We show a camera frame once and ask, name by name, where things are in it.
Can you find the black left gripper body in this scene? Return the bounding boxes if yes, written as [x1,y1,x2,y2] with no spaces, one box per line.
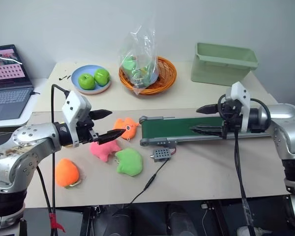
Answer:
[76,110,100,145]

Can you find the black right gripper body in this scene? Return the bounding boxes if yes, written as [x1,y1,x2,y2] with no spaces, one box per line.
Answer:
[217,98,243,140]

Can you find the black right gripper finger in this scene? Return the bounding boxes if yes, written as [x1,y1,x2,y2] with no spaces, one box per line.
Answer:
[190,125,224,136]
[196,104,221,115]

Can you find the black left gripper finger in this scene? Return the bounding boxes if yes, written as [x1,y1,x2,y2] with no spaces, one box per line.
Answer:
[97,129,125,145]
[90,109,113,120]

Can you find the green conveyor belt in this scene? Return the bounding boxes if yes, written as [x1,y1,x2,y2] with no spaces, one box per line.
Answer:
[138,116,272,148]

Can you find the small grey control box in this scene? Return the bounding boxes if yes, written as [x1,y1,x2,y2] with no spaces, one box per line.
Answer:
[151,148,172,163]

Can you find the pink plush toy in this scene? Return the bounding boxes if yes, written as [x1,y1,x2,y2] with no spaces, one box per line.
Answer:
[89,139,120,163]

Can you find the orange plush fish toy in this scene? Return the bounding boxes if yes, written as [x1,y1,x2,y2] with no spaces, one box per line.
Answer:
[113,117,140,142]

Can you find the green plush toy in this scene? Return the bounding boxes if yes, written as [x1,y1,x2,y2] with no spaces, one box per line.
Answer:
[115,147,143,177]

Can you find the blue plate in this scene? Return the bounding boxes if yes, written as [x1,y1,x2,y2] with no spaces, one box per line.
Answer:
[71,64,112,95]

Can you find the green apple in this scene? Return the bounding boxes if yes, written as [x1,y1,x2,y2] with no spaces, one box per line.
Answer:
[93,68,111,87]
[78,73,96,89]

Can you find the green plastic bin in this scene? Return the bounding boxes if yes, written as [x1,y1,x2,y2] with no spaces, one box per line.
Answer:
[190,42,259,87]

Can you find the orange plush ball toy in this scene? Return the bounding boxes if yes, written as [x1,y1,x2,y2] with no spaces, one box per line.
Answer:
[55,158,84,190]

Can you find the orange woven basket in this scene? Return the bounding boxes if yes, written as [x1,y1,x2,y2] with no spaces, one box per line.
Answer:
[118,56,177,95]

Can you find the clear plastic bag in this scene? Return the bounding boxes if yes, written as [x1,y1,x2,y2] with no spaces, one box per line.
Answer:
[118,20,160,96]

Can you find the open laptop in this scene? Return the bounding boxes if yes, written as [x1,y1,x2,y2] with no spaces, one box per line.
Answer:
[0,44,34,122]

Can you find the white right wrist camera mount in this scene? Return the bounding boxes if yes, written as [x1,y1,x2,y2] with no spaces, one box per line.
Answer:
[225,81,251,134]

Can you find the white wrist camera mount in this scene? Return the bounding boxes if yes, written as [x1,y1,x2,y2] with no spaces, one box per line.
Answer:
[225,81,251,134]
[61,90,92,148]

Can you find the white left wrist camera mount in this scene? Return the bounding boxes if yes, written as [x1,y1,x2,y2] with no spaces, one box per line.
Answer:
[61,90,92,148]

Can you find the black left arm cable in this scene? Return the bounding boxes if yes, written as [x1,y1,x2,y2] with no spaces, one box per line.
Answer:
[36,84,71,236]

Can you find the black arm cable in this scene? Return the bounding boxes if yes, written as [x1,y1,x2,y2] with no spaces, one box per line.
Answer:
[36,84,71,236]
[217,94,271,236]

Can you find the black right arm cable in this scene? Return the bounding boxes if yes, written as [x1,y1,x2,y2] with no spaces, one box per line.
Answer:
[217,94,271,236]

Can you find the black power cable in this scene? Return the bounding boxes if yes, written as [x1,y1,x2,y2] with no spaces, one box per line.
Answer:
[112,145,177,217]

